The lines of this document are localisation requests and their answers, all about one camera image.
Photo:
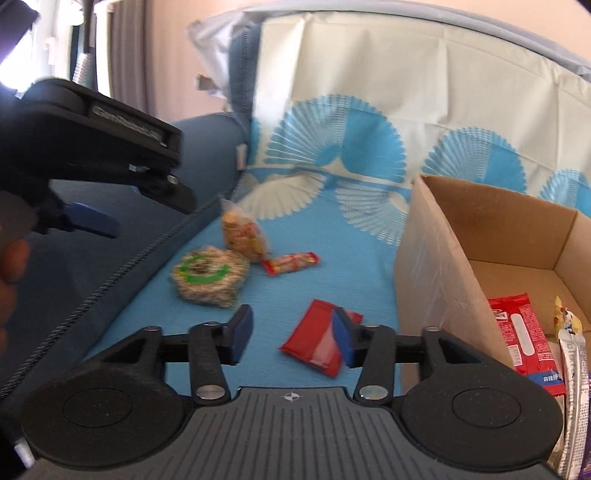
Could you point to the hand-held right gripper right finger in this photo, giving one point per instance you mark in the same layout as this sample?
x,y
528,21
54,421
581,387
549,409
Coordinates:
x,y
344,339

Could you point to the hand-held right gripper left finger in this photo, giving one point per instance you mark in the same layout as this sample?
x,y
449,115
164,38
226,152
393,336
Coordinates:
x,y
242,334

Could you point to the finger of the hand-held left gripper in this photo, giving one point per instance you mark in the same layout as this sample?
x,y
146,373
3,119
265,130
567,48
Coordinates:
x,y
92,221
171,194

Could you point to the plain red snack packet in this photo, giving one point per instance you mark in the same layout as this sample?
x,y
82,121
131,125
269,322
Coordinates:
x,y
309,341

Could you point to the cardboard box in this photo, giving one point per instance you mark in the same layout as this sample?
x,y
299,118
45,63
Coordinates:
x,y
485,230

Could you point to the red packet with blue stripe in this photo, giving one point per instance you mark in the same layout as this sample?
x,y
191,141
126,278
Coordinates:
x,y
521,332

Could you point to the silver white snack packet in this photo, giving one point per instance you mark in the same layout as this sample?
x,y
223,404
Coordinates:
x,y
575,397

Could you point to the person's left hand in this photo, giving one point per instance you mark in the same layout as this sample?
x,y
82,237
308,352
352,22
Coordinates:
x,y
11,263

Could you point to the blue sofa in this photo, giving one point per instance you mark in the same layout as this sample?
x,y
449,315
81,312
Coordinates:
x,y
138,240

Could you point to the round green-labelled snack packet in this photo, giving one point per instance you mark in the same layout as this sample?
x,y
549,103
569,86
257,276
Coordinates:
x,y
207,277

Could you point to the clear bag of nuts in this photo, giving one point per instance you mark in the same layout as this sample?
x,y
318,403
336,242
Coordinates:
x,y
242,235

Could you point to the small red sausage packet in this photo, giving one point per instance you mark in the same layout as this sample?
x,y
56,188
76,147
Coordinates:
x,y
291,263

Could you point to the grey curtain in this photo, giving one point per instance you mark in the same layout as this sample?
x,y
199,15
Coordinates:
x,y
129,46

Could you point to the white and blue printed cloth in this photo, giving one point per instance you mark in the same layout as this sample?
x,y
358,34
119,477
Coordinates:
x,y
351,60

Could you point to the purple snack wrapper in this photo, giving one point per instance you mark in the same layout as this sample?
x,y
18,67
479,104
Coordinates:
x,y
587,415

